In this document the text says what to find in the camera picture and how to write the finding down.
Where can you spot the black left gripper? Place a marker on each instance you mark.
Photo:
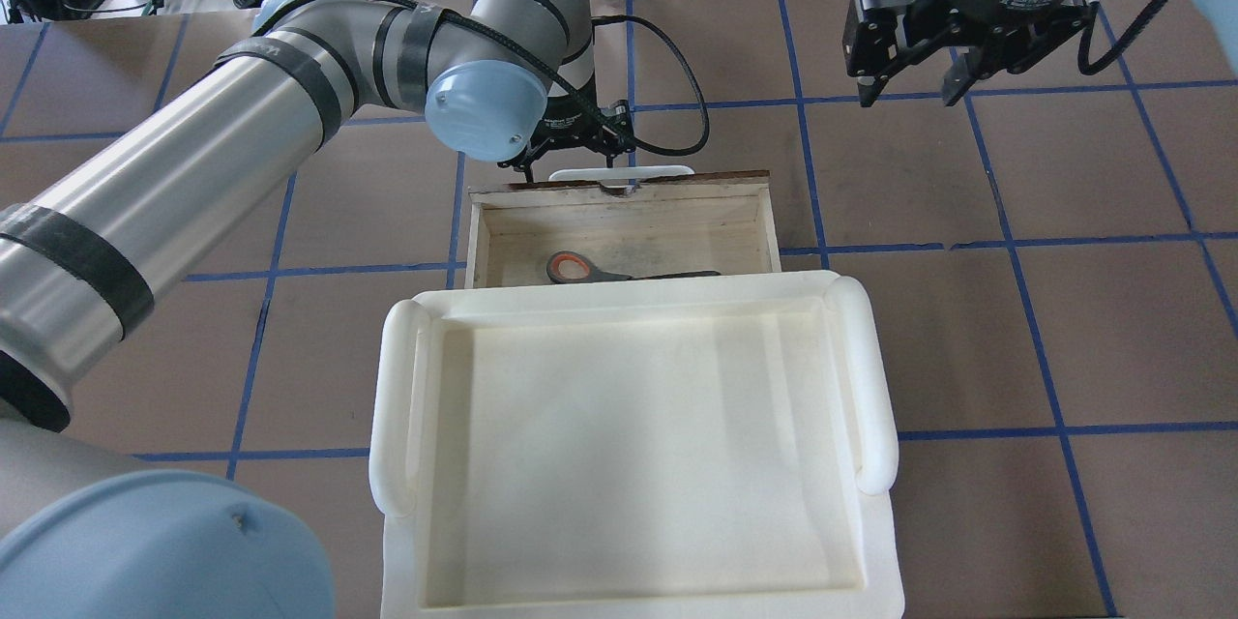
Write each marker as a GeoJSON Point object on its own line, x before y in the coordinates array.
{"type": "Point", "coordinates": [569, 127]}

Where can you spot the wooden drawer with white handle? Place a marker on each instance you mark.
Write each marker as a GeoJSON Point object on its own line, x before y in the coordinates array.
{"type": "Point", "coordinates": [644, 218]}

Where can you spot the grey orange handled scissors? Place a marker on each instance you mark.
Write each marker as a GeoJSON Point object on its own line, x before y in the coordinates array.
{"type": "Point", "coordinates": [573, 267]}

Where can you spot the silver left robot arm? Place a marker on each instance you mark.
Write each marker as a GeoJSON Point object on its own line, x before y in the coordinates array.
{"type": "Point", "coordinates": [91, 534]}

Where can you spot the white plastic tray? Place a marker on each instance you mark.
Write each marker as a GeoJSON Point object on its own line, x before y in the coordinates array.
{"type": "Point", "coordinates": [720, 447]}

